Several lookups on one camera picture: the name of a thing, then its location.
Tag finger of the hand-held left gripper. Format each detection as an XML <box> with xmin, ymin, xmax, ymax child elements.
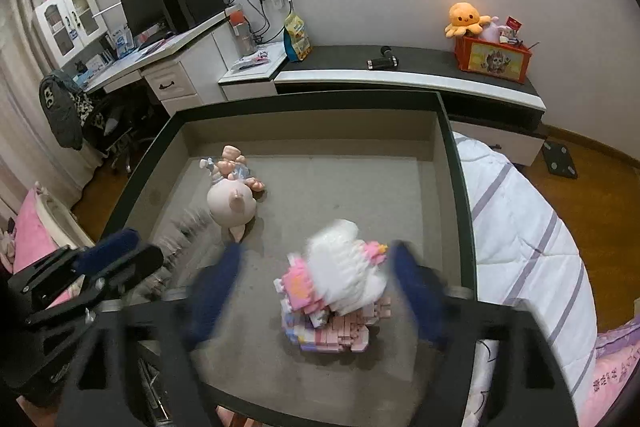
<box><xmin>9</xmin><ymin>228</ymin><xmax>141</xmax><ymax>305</ymax></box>
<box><xmin>24</xmin><ymin>245</ymin><xmax>166</xmax><ymax>329</ymax></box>

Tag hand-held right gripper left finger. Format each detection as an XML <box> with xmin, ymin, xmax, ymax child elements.
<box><xmin>57</xmin><ymin>241</ymin><xmax>247</xmax><ymax>427</ymax></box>

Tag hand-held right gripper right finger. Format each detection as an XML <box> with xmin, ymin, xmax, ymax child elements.
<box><xmin>392</xmin><ymin>238</ymin><xmax>583</xmax><ymax>427</ymax></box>

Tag black metal key bunch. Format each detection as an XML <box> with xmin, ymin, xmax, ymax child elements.
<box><xmin>162</xmin><ymin>206</ymin><xmax>213</xmax><ymax>270</ymax></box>

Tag pink box with dark rim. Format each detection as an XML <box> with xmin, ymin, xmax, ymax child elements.
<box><xmin>82</xmin><ymin>89</ymin><xmax>479</xmax><ymax>427</ymax></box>

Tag pink pig plush toy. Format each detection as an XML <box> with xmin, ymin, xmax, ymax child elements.
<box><xmin>199</xmin><ymin>145</ymin><xmax>268</xmax><ymax>244</ymax></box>

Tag black office chair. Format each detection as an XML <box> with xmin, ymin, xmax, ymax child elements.
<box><xmin>81</xmin><ymin>98</ymin><xmax>162</xmax><ymax>176</ymax></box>

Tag dark jacket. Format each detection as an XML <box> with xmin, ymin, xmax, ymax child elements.
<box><xmin>38</xmin><ymin>70</ymin><xmax>87</xmax><ymax>152</ymax></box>

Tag pale curtain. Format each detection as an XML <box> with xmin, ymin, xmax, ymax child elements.
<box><xmin>0</xmin><ymin>0</ymin><xmax>57</xmax><ymax>212</ymax></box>

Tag white desk with drawers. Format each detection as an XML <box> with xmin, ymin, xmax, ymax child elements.
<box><xmin>74</xmin><ymin>9</ymin><xmax>242</xmax><ymax>118</ymax></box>

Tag black square floor plate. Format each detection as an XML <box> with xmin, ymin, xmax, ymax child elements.
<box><xmin>542</xmin><ymin>139</ymin><xmax>580</xmax><ymax>180</ymax></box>

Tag blue box on desk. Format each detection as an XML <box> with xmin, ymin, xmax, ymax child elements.
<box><xmin>107</xmin><ymin>26</ymin><xmax>137</xmax><ymax>60</ymax></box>

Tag pink purple printed blanket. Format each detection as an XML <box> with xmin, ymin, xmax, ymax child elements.
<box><xmin>579</xmin><ymin>311</ymin><xmax>640</xmax><ymax>427</ymax></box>

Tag low white side cabinet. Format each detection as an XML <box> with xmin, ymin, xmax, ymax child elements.
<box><xmin>217</xmin><ymin>40</ymin><xmax>289</xmax><ymax>102</ymax></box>

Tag black white low bench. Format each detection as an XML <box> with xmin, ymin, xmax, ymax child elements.
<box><xmin>273</xmin><ymin>44</ymin><xmax>548</xmax><ymax>168</ymax></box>

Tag white glass door cabinet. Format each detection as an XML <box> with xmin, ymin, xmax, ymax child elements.
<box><xmin>32</xmin><ymin>0</ymin><xmax>109</xmax><ymax>70</ymax></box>

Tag papers on side cabinet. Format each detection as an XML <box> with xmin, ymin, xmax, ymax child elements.
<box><xmin>231</xmin><ymin>50</ymin><xmax>272</xmax><ymax>71</ymax></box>

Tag black computer monitor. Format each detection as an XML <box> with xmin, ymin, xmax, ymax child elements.
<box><xmin>119</xmin><ymin>0</ymin><xmax>177</xmax><ymax>40</ymax></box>

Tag orange storage box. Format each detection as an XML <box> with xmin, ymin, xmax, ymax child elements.
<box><xmin>453</xmin><ymin>34</ymin><xmax>532</xmax><ymax>86</ymax></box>

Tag clear bottle with orange cap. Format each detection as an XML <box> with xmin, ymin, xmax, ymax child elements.
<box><xmin>229</xmin><ymin>9</ymin><xmax>257</xmax><ymax>58</ymax></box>

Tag blue yellow snack bag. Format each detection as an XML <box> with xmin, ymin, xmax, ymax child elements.
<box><xmin>282</xmin><ymin>12</ymin><xmax>314</xmax><ymax>63</ymax></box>

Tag orange octopus plush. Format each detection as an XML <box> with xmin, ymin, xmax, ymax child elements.
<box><xmin>443</xmin><ymin>1</ymin><xmax>492</xmax><ymax>40</ymax></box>

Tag white bed frame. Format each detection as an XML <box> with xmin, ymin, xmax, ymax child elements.
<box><xmin>36</xmin><ymin>196</ymin><xmax>97</xmax><ymax>254</ymax></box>

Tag black power cables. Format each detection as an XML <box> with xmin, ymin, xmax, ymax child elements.
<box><xmin>247</xmin><ymin>0</ymin><xmax>297</xmax><ymax>44</ymax></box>

